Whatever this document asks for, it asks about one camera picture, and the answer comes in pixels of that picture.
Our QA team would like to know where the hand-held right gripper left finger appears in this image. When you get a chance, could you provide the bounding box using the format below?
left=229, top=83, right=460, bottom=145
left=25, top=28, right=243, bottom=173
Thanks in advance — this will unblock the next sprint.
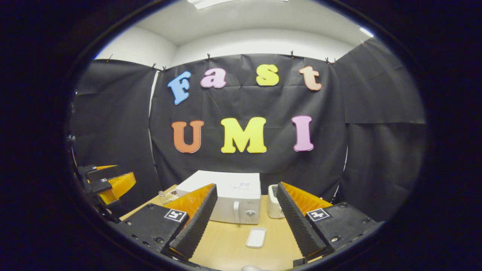
left=113, top=183, right=219, bottom=263

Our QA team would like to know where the white microwave oven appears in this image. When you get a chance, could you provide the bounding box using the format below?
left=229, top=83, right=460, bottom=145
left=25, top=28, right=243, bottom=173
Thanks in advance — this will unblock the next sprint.
left=175, top=170, right=262, bottom=225

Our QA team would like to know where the long ceiling light panel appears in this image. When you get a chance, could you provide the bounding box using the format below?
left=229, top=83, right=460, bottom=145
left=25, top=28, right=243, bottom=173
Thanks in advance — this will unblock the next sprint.
left=188, top=0, right=288, bottom=10

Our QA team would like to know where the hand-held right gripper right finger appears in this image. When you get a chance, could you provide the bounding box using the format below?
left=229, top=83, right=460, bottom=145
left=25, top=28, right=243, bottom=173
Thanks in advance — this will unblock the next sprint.
left=276, top=181, right=385, bottom=261

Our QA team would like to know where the white rectangular dish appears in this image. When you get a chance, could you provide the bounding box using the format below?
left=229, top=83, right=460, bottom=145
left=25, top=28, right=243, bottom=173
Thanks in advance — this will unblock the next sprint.
left=246, top=227, right=267, bottom=249

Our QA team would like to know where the cream white toaster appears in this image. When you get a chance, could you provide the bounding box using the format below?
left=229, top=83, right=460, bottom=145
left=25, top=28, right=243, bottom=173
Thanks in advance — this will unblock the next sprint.
left=268, top=184, right=285, bottom=219

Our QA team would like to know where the row of black cloth clips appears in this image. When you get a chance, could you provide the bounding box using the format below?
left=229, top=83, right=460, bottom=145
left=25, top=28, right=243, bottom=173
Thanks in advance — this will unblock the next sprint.
left=105, top=50, right=368, bottom=72

